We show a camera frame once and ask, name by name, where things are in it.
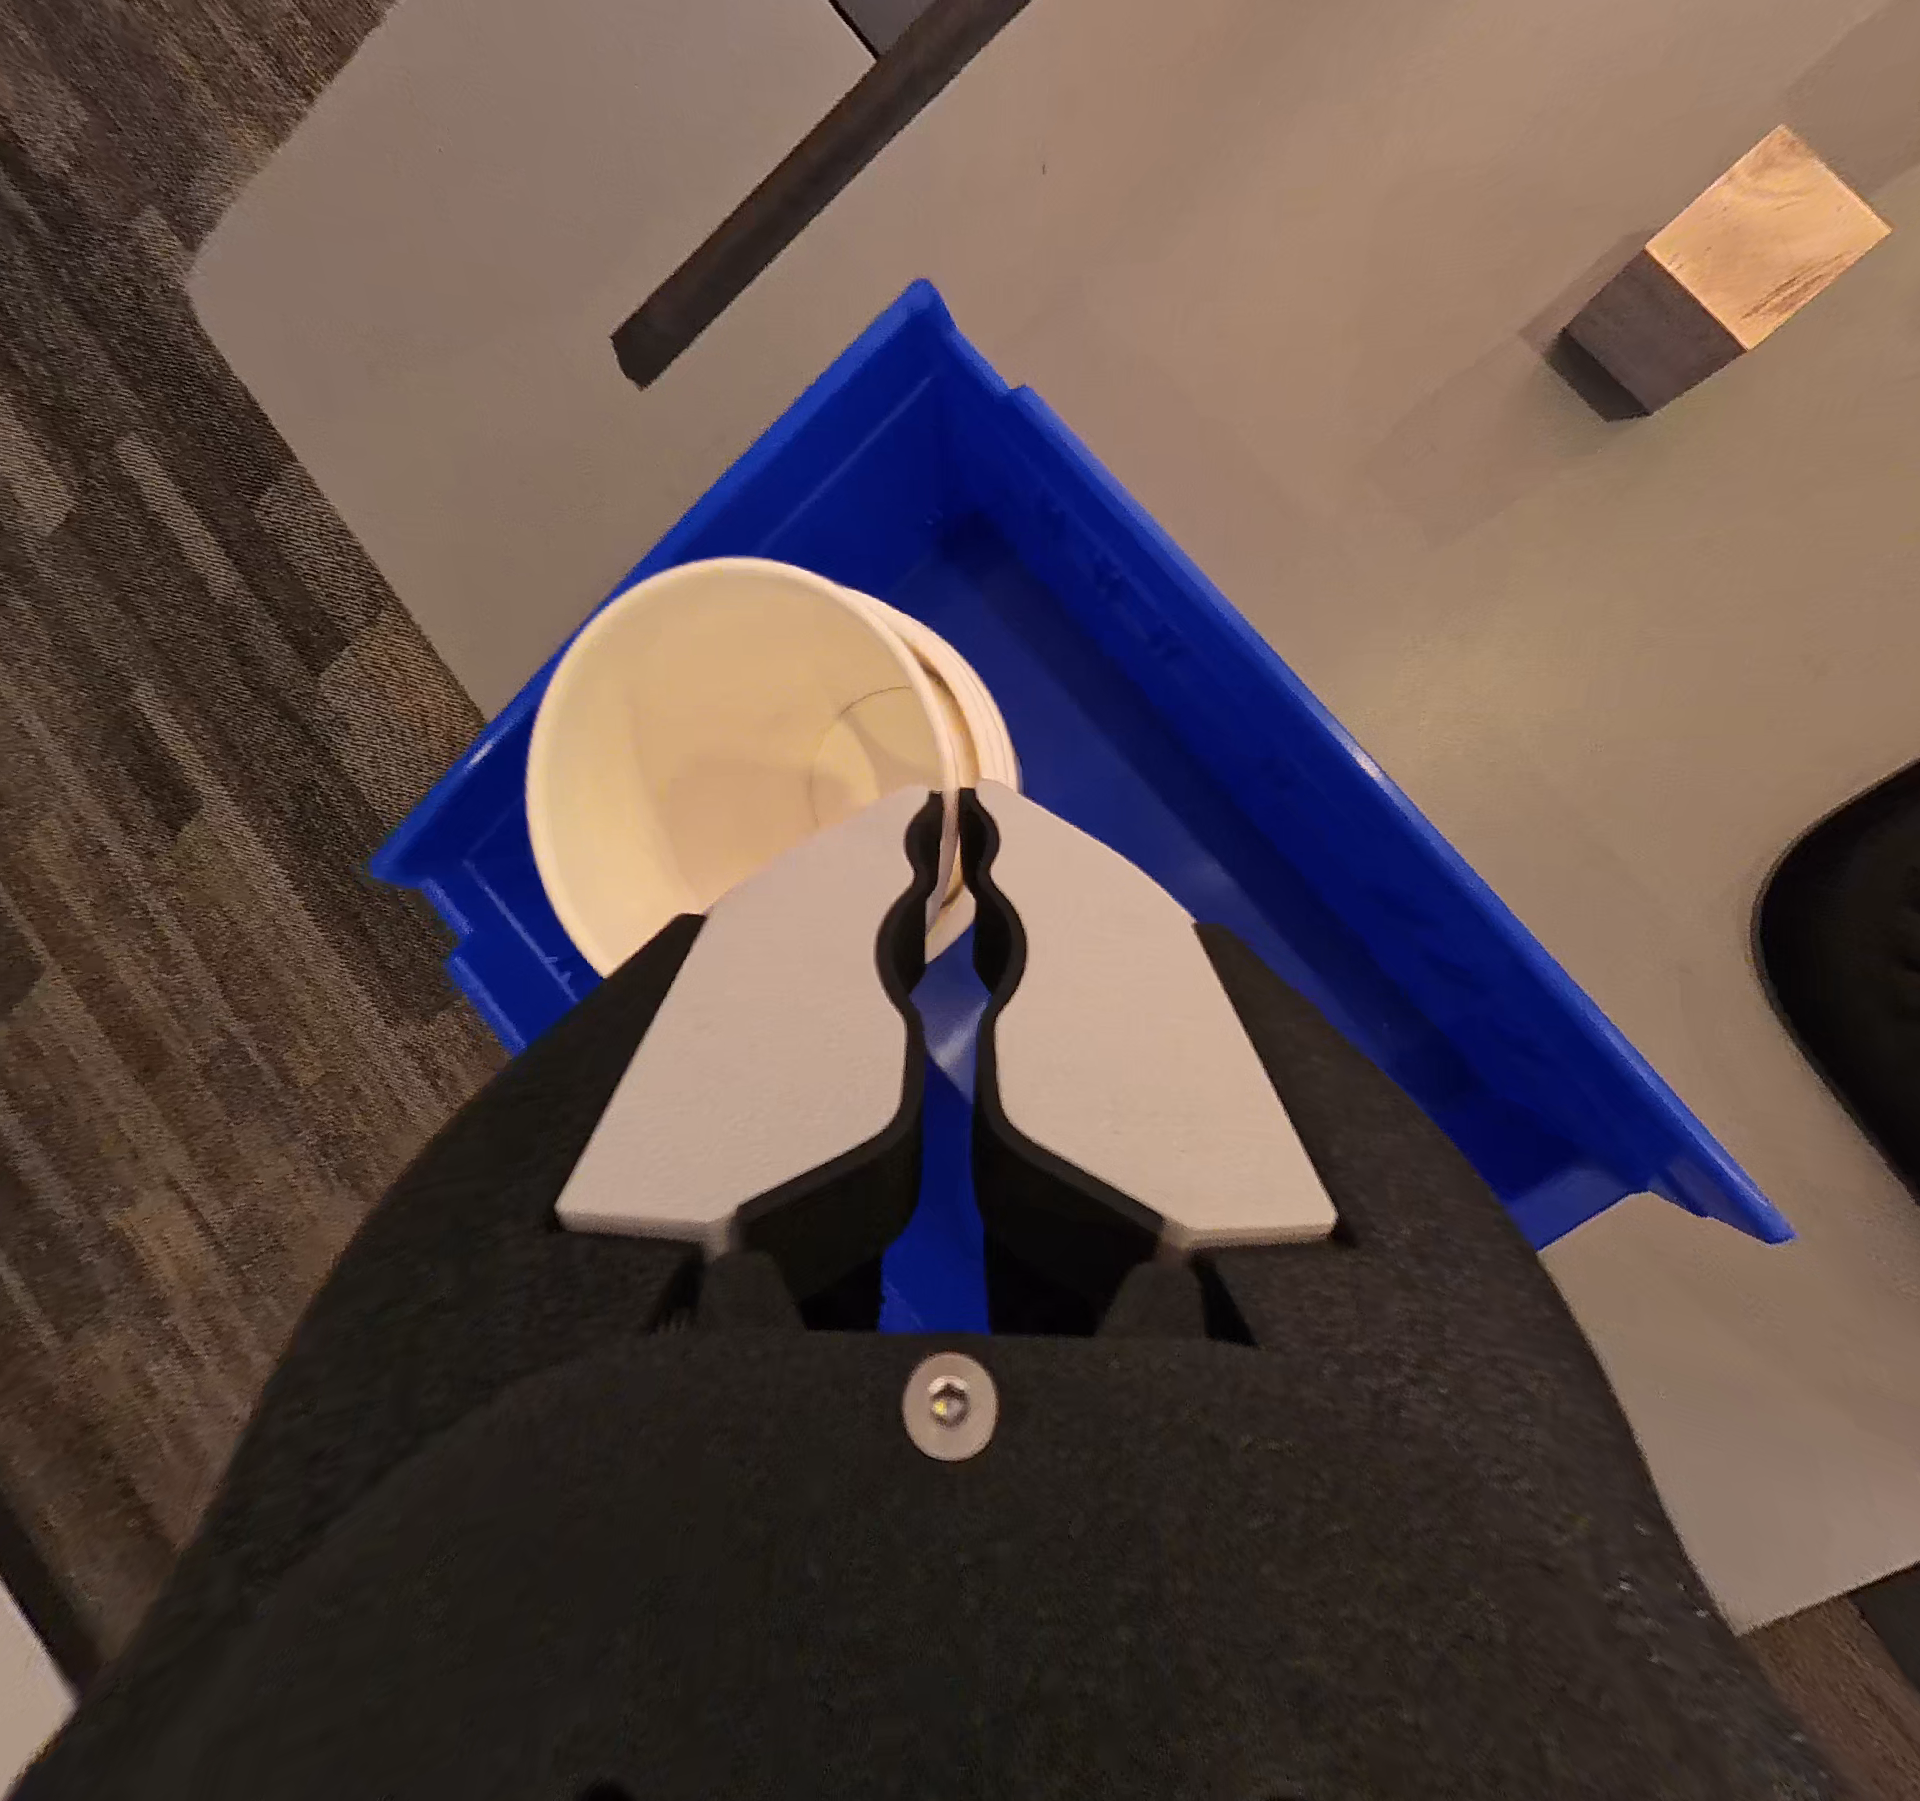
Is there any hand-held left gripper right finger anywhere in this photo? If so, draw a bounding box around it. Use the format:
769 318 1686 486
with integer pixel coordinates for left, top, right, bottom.
957 785 1339 1255

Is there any wooden cube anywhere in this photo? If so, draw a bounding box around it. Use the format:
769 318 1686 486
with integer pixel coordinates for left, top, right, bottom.
1560 125 1893 423

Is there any black textured wrist pad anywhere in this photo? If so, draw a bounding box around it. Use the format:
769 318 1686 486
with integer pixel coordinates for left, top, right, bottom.
1749 763 1920 1166

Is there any blue plastic bin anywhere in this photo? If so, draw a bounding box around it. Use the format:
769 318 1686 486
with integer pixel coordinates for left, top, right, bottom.
370 278 1796 1335

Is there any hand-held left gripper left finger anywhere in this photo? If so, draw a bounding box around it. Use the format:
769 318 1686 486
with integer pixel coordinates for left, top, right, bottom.
554 785 956 1250

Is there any white low cabinet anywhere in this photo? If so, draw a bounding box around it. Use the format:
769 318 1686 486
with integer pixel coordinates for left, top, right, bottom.
0 1582 80 1753

